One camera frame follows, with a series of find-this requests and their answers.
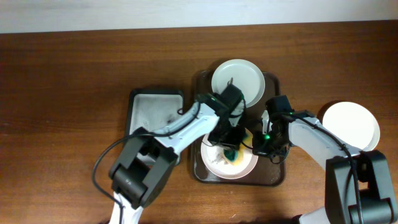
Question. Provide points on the white plate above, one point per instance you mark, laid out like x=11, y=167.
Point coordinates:
x=352, y=123

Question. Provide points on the pink plate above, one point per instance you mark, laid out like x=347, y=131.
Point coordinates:
x=214, y=162

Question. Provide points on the large brown serving tray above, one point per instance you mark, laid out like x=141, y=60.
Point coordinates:
x=264, y=173

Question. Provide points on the green and yellow sponge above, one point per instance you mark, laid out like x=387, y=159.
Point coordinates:
x=235, y=157

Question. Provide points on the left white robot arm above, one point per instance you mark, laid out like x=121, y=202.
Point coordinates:
x=147, y=159

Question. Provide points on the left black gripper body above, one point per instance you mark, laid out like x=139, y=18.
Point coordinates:
x=227, y=135

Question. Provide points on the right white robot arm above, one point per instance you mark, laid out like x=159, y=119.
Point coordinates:
x=358, y=184

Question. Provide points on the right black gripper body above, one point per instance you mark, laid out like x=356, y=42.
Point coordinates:
x=268, y=144

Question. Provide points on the grey-white plate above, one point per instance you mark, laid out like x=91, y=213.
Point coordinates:
x=242, y=74

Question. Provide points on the small black metal tray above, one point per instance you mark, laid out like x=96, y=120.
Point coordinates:
x=152, y=109

